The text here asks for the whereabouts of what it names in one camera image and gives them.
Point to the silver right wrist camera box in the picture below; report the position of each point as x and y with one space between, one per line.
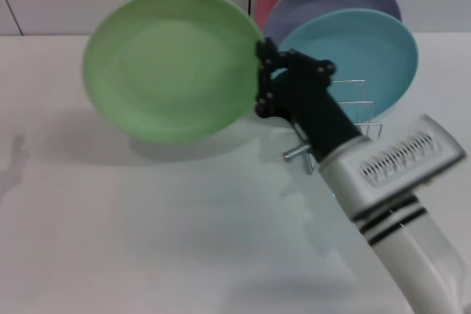
401 167

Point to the light blue plastic plate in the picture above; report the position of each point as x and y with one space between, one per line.
360 42

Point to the green plastic plate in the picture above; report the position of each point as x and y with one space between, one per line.
173 67

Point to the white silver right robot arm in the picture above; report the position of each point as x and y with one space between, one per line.
416 255

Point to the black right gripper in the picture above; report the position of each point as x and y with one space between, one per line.
312 108

